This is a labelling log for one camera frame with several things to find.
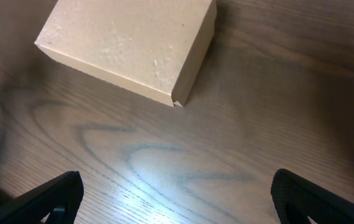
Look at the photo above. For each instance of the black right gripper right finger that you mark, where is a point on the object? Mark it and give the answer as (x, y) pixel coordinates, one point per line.
(298, 200)

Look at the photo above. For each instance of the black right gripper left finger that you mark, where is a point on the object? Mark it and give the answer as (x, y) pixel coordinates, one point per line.
(58, 199)

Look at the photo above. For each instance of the cardboard box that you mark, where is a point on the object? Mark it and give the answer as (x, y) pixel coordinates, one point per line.
(153, 48)

